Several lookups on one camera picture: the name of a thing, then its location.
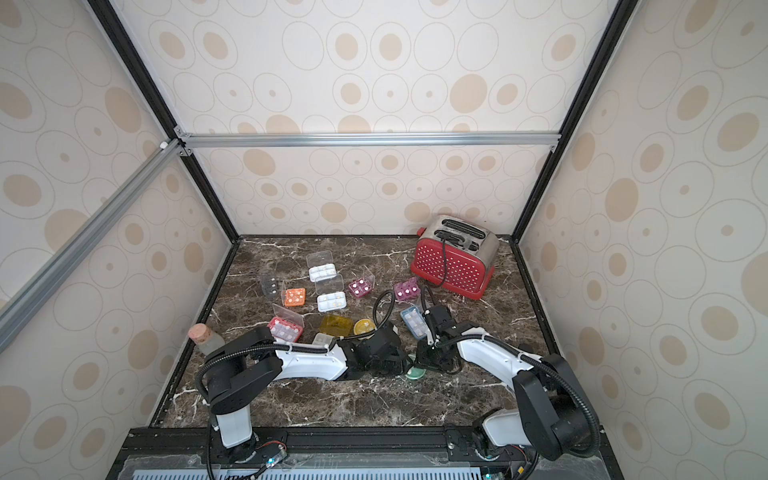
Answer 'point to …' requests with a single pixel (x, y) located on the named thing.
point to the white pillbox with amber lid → (331, 327)
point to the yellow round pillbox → (363, 326)
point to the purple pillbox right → (408, 290)
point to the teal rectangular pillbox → (415, 321)
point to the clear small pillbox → (269, 284)
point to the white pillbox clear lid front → (330, 294)
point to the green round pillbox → (415, 373)
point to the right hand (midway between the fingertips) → (428, 362)
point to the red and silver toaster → (455, 254)
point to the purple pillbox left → (363, 286)
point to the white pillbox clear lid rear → (319, 259)
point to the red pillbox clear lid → (286, 324)
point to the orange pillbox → (295, 297)
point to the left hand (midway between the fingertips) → (420, 370)
